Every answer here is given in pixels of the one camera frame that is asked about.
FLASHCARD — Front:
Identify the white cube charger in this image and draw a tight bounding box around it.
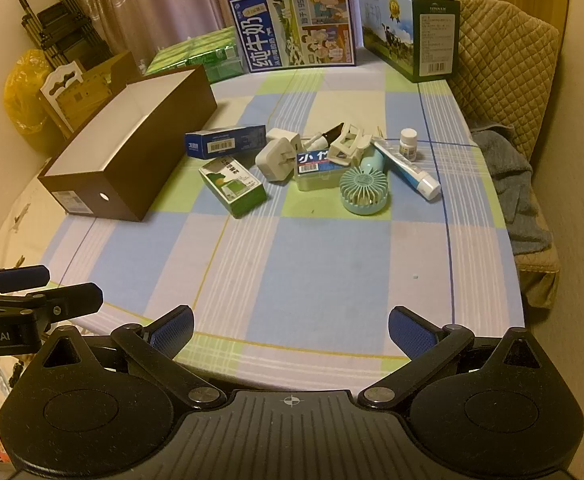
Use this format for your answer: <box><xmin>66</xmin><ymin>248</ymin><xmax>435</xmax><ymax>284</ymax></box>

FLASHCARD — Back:
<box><xmin>266</xmin><ymin>128</ymin><xmax>301</xmax><ymax>149</ymax></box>

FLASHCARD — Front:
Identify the green drink carton pack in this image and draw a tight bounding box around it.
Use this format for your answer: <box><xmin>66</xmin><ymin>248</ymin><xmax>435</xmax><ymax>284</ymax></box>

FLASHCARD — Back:
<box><xmin>144</xmin><ymin>25</ymin><xmax>246</xmax><ymax>84</ymax></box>

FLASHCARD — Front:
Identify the small blue box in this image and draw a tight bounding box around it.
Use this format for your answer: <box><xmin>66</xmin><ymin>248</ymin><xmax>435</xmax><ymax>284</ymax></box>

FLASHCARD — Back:
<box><xmin>185</xmin><ymin>125</ymin><xmax>268</xmax><ymax>159</ymax></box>

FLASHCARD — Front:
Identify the grey towel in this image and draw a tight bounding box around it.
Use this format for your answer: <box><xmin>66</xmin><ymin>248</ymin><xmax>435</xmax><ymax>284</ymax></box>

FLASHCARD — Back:
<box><xmin>471</xmin><ymin>125</ymin><xmax>554</xmax><ymax>257</ymax></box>

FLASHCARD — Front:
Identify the brown shoe box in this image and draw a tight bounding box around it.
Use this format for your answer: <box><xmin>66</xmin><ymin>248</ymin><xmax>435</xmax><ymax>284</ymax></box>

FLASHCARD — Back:
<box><xmin>37</xmin><ymin>64</ymin><xmax>218</xmax><ymax>222</ymax></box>

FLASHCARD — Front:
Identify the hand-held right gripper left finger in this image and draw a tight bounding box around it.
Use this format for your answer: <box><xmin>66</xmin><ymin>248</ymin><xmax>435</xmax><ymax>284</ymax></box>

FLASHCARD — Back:
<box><xmin>27</xmin><ymin>305</ymin><xmax>225</xmax><ymax>412</ymax></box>

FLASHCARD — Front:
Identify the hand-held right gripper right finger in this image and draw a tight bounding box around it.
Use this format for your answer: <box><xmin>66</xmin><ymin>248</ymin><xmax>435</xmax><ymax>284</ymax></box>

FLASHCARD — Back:
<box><xmin>359</xmin><ymin>305</ymin><xmax>558</xmax><ymax>412</ymax></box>

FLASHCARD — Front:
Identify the white pill bottle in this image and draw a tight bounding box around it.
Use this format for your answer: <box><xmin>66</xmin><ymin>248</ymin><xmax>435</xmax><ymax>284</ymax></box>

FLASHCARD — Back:
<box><xmin>398</xmin><ymin>128</ymin><xmax>419</xmax><ymax>161</ymax></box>

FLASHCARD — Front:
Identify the clear floss pick box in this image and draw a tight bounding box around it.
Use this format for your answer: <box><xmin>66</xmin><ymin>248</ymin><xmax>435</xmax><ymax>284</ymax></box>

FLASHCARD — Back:
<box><xmin>293</xmin><ymin>150</ymin><xmax>344</xmax><ymax>192</ymax></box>

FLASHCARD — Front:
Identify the quilted beige sofa cover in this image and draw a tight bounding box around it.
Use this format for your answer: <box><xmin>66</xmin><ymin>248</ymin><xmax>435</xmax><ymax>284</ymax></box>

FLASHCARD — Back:
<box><xmin>432</xmin><ymin>0</ymin><xmax>562</xmax><ymax>307</ymax></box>

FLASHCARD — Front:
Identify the blue milk carton box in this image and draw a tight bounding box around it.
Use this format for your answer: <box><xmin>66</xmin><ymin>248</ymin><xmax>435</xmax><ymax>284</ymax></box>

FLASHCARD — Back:
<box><xmin>228</xmin><ymin>0</ymin><xmax>358</xmax><ymax>74</ymax></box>

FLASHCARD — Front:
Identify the large white plug adapter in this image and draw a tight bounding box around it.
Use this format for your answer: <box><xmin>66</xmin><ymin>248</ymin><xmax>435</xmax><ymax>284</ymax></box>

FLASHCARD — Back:
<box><xmin>255</xmin><ymin>139</ymin><xmax>303</xmax><ymax>184</ymax></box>

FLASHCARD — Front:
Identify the yellow plastic bag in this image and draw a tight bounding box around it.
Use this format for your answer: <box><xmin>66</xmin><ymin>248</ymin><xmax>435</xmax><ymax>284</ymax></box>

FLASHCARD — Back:
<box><xmin>4</xmin><ymin>49</ymin><xmax>57</xmax><ymax>152</ymax></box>

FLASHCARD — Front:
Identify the brown spray bottle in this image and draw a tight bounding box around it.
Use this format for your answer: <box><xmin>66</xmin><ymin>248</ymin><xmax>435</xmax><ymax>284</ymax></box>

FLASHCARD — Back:
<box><xmin>304</xmin><ymin>127</ymin><xmax>345</xmax><ymax>153</ymax></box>

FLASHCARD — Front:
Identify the black folding step ladder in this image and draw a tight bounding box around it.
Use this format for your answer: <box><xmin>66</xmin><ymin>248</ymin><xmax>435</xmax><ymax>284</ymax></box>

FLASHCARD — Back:
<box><xmin>18</xmin><ymin>0</ymin><xmax>115</xmax><ymax>68</ymax></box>

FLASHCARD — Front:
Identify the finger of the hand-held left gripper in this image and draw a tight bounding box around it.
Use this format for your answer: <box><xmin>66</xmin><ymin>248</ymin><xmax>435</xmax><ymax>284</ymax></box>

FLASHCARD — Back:
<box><xmin>0</xmin><ymin>266</ymin><xmax>50</xmax><ymax>295</ymax></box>
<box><xmin>0</xmin><ymin>282</ymin><xmax>104</xmax><ymax>320</ymax></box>

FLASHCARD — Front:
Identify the mint handheld fan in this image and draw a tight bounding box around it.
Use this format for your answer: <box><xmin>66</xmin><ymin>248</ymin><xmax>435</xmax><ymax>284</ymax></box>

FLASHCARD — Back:
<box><xmin>339</xmin><ymin>155</ymin><xmax>389</xmax><ymax>214</ymax></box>

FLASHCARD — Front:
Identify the toothpaste tube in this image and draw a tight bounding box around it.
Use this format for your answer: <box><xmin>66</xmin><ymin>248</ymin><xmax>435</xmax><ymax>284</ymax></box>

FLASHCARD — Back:
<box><xmin>372</xmin><ymin>139</ymin><xmax>442</xmax><ymax>201</ymax></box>

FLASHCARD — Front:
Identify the printed white bedsheet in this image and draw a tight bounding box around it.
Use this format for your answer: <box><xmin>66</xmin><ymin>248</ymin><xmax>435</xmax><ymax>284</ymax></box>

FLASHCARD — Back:
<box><xmin>0</xmin><ymin>172</ymin><xmax>73</xmax><ymax>467</ymax></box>

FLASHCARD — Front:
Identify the white hair clip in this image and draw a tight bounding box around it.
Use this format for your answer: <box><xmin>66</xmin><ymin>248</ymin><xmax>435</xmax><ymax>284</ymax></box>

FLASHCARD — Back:
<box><xmin>328</xmin><ymin>122</ymin><xmax>376</xmax><ymax>167</ymax></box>

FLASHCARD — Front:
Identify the green white medicine box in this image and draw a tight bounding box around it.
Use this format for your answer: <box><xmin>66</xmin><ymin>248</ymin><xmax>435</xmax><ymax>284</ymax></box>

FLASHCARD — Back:
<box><xmin>199</xmin><ymin>156</ymin><xmax>267</xmax><ymax>218</ymax></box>

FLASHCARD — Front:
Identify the brown cardboard box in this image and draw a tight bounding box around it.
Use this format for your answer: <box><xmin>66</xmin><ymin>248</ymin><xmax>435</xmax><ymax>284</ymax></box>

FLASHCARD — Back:
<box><xmin>39</xmin><ymin>51</ymin><xmax>140</xmax><ymax>137</ymax></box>

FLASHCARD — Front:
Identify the green cow milk carton box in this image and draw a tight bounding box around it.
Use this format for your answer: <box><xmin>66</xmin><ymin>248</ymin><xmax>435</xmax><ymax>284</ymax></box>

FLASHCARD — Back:
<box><xmin>357</xmin><ymin>0</ymin><xmax>461</xmax><ymax>83</ymax></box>

